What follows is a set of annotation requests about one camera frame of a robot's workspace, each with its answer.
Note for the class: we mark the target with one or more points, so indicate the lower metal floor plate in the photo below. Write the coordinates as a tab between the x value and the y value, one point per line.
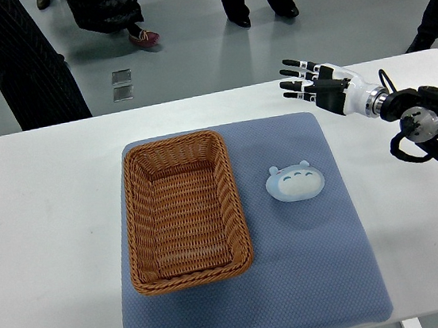
122	93

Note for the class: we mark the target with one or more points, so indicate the metal floor plate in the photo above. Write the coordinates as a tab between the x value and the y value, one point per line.
122	76
122	93

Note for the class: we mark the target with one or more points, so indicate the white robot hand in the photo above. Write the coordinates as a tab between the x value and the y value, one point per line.
337	90

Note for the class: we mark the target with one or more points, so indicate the upper metal floor plate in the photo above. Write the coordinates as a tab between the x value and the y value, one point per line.
122	76

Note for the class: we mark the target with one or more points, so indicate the blue padded mat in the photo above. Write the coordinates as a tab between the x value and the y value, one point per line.
313	265

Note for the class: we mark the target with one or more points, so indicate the person in striped dark coat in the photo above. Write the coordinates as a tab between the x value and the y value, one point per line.
35	81

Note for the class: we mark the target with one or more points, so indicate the blue plush toy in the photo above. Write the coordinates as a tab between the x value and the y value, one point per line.
295	183

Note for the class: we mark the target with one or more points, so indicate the white table leg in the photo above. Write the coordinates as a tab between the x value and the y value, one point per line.
411	323

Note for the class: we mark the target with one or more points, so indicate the brown wicker basket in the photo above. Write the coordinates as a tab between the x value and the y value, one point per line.
184	217

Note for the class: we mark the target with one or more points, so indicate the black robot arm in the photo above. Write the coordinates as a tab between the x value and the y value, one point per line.
417	113

